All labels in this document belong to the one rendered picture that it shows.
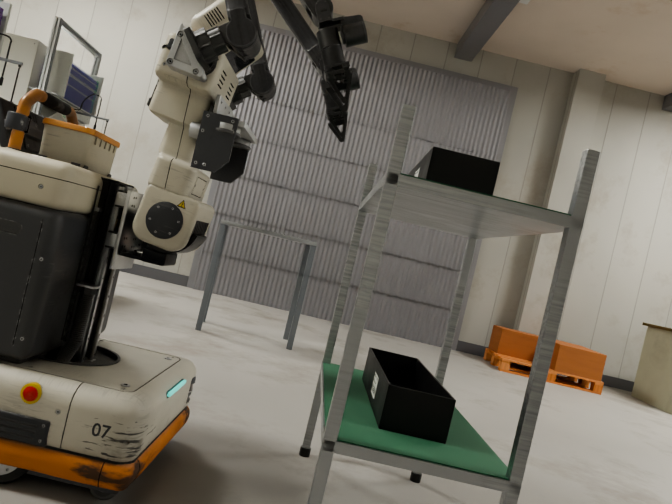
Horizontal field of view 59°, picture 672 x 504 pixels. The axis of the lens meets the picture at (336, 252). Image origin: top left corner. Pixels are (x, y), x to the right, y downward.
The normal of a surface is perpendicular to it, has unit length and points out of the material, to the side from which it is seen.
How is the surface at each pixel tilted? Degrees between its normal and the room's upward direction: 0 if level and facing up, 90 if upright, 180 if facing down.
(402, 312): 90
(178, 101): 90
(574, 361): 90
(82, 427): 90
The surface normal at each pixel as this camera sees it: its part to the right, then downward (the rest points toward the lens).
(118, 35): 0.03, 0.00
